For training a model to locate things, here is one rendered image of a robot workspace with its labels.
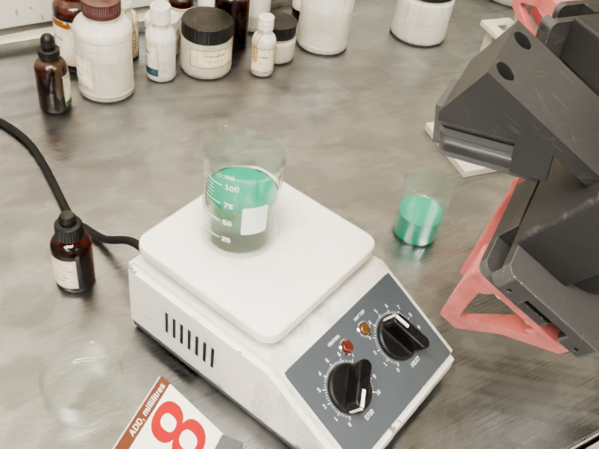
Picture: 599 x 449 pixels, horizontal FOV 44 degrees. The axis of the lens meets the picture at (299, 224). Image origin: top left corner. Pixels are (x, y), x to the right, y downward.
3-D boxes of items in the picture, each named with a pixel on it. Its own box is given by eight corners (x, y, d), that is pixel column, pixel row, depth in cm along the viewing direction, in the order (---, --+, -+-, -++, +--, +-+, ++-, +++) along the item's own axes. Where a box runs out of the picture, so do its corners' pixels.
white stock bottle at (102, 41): (138, 76, 78) (135, -13, 71) (130, 106, 74) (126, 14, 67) (84, 71, 77) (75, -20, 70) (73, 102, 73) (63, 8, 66)
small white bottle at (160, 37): (173, 66, 80) (173, -4, 74) (178, 82, 78) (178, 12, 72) (143, 68, 79) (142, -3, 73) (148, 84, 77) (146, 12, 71)
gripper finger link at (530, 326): (392, 311, 43) (504, 256, 35) (437, 227, 47) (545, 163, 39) (477, 383, 44) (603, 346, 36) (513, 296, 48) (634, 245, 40)
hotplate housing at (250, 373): (449, 373, 55) (480, 303, 49) (346, 501, 47) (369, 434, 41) (225, 224, 63) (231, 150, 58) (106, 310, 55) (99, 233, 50)
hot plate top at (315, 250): (380, 249, 52) (382, 240, 51) (269, 351, 45) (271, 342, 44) (250, 169, 57) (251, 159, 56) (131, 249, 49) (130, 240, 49)
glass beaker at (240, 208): (293, 237, 51) (307, 144, 46) (241, 279, 48) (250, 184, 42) (229, 195, 53) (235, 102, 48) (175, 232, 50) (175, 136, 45)
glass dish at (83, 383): (115, 434, 48) (113, 415, 47) (30, 422, 48) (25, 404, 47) (135, 364, 52) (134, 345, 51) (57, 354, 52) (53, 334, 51)
